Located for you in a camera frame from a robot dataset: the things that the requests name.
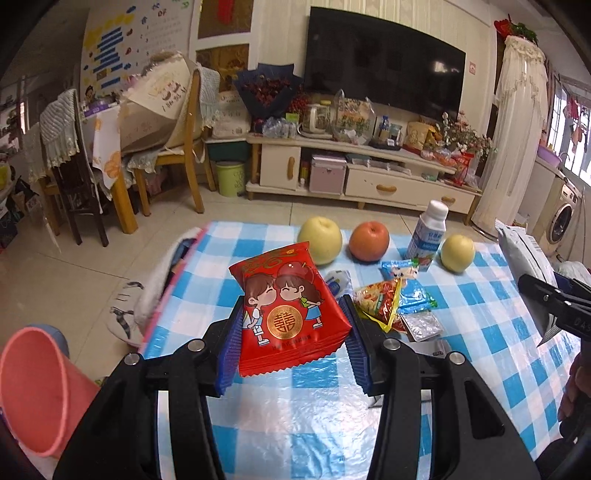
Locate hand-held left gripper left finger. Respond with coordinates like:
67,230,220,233
53,298,245,480

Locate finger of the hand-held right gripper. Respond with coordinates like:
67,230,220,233
554,271,591,297
517,274,576,325

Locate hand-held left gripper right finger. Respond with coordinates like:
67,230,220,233
339,295,541,480

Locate silver white printed packet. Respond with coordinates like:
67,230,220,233
496,223,560,348

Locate yellow red snack packet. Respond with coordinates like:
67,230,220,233
353,279,403,332

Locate red cartoon couple packet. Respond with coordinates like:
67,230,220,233
228,244,354,378

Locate small silver foil packet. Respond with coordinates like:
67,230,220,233
399,311,444,343

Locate blue cow print packet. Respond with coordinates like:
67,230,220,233
380,258,438,316

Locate pink plastic bucket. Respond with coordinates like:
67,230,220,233
0,326,101,459

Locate person's right hand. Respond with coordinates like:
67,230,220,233
558,352,591,422

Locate grey white cloth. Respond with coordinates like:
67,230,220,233
554,260,591,278

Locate washing machine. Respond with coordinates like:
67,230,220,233
544,177,583,260

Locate yellow apple right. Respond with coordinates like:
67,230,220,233
440,233,476,274

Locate yellow apple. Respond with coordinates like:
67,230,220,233
297,216,344,265
440,233,476,274

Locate blue white checked tablecloth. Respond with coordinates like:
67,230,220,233
140,220,591,480

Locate white padded cloth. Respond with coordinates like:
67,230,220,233
138,225,209,325

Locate grey white slippers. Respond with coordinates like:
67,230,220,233
106,279,147,348

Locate red apple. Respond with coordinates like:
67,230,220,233
348,220,391,263

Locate yellow apple left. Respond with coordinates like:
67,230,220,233
297,216,344,265

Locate white yogurt bottle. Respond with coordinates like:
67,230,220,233
405,199,450,271

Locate purple basin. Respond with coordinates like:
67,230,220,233
537,145,563,168

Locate red snack bag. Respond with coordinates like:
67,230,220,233
452,152,476,186

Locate white lace covered appliance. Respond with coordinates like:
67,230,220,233
473,34,551,241

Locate dried flower bouquet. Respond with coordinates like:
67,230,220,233
436,110,498,163

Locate green waste bin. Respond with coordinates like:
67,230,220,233
214,160,247,198

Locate cream tv cabinet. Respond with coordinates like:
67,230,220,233
244,133,484,228

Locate pink metal case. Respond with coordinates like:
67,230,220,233
309,154,348,195

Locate wooden chair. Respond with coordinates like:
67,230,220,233
133,68,218,216

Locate pack of water bottles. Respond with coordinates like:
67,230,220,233
263,117,301,140

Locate clear flower print bag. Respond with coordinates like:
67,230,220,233
332,89,378,145

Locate white electric kettle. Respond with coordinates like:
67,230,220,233
300,103,334,140

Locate dark chair with grey cover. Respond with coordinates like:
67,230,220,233
39,89,112,248

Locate beige printed bag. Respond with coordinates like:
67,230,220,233
117,52,204,154

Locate red flower decoration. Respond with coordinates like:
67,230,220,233
493,16,539,45

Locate dark blue flower bouquet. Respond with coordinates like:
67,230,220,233
233,64,304,124

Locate black television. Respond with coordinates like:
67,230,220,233
302,6,467,124

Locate colourful wall poster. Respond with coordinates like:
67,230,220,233
80,0,195,105

